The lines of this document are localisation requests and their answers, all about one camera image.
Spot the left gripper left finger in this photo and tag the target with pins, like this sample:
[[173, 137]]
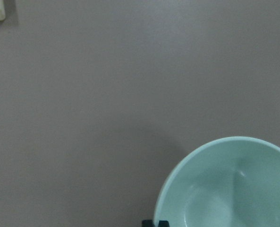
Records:
[[147, 223]]

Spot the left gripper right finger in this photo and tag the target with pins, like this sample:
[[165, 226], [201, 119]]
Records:
[[163, 223]]

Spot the green bowl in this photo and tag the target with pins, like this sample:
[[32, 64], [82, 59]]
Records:
[[229, 182]]

